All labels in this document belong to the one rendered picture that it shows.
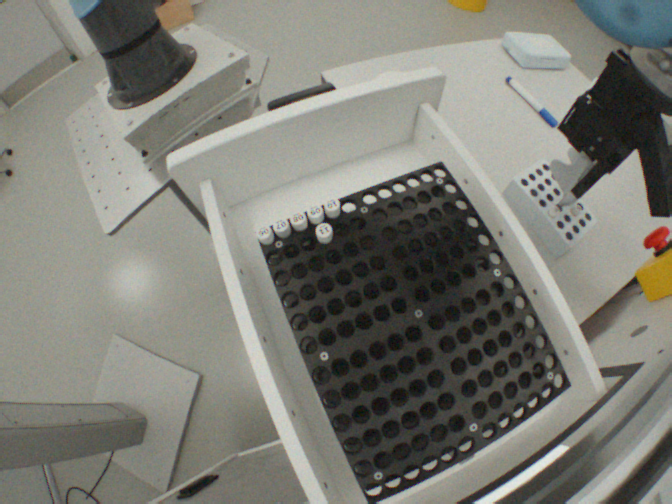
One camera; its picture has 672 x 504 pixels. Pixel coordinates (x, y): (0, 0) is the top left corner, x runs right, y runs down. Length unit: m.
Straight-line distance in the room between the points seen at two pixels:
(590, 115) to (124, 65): 0.64
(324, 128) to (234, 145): 0.09
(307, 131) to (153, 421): 1.19
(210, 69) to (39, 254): 1.72
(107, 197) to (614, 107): 0.72
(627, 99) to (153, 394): 1.43
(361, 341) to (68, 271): 1.71
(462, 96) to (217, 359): 1.11
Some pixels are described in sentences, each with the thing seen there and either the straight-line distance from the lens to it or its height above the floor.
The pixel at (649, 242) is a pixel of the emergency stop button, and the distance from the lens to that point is 0.45.
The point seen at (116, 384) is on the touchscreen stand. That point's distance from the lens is 1.43.
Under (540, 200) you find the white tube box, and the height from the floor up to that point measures 0.79.
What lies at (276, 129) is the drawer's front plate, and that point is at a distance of 0.29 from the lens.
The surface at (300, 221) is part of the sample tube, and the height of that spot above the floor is 0.91.
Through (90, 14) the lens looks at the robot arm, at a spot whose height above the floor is 1.00.
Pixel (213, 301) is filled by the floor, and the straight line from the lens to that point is 1.26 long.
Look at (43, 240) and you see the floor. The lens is 2.13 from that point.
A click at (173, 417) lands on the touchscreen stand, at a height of 0.03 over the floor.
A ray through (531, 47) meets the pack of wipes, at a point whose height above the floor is 0.80.
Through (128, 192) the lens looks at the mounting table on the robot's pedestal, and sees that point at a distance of 0.57.
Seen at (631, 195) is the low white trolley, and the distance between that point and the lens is 0.69.
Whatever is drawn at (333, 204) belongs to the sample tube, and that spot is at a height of 0.91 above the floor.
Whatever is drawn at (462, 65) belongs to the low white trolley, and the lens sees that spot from 0.70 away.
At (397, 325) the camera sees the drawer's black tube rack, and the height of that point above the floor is 0.90.
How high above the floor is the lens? 1.12
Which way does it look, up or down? 68 degrees down
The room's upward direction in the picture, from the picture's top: 6 degrees counter-clockwise
